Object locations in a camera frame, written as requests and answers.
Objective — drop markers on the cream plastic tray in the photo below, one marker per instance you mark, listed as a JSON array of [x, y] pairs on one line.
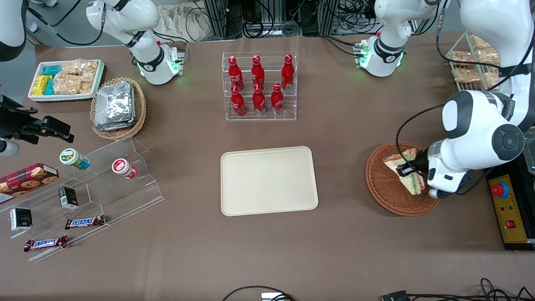
[[267, 179]]

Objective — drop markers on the green lid cup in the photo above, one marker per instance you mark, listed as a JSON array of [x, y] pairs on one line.
[[74, 159]]

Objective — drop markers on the small white device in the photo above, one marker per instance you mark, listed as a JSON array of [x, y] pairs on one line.
[[271, 297]]

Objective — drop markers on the rice cracker snack pack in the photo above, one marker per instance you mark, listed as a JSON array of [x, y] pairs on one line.
[[480, 42], [87, 84], [64, 85], [466, 76], [487, 56], [90, 67], [459, 56], [492, 79], [72, 66]]

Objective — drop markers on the teal snack pack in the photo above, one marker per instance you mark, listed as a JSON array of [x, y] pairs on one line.
[[50, 88], [52, 70]]

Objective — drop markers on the red lid cup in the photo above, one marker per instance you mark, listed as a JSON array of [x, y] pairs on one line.
[[123, 168]]

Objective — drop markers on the clear acrylic stepped stand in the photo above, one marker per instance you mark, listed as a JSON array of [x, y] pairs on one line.
[[125, 196]]

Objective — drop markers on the sandwich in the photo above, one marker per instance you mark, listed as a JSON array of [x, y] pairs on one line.
[[411, 184]]

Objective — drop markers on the brown wicker basket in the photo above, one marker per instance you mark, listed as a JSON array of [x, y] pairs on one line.
[[384, 196]]

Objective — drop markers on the red tartan cookie box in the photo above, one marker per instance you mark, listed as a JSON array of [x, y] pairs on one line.
[[27, 181]]

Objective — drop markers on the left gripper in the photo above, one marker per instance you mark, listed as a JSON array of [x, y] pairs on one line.
[[420, 163]]

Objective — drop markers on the white cloth bag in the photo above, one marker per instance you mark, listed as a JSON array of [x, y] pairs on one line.
[[179, 21]]

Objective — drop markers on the black yellow control box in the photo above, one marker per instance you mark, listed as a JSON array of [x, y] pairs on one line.
[[508, 225]]

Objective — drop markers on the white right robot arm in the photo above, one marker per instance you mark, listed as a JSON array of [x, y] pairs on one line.
[[125, 16]]

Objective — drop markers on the light tan wicker basket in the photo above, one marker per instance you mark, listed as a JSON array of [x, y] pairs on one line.
[[140, 108]]

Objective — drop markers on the yellow snack pack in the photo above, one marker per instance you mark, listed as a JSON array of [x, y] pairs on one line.
[[39, 85]]

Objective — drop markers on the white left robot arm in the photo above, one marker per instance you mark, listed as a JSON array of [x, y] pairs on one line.
[[472, 121]]

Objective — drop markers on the Snickers chocolate bar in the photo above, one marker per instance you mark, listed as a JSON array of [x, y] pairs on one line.
[[85, 222], [45, 243]]

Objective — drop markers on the dark green small carton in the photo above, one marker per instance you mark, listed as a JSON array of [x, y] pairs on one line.
[[21, 219], [68, 197]]

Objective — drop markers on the white rectangular snack bin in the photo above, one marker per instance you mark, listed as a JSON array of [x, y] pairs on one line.
[[33, 98]]

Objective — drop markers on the silver foil packet stack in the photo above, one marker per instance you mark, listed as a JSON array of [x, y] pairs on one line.
[[113, 104]]

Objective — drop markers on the red cola bottle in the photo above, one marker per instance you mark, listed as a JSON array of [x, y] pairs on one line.
[[287, 73], [277, 100], [258, 73], [259, 100], [235, 73], [238, 103]]

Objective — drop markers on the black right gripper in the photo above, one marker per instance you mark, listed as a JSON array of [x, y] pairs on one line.
[[16, 121]]

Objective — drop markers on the clear acrylic bottle rack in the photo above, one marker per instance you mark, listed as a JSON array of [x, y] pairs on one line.
[[259, 117]]

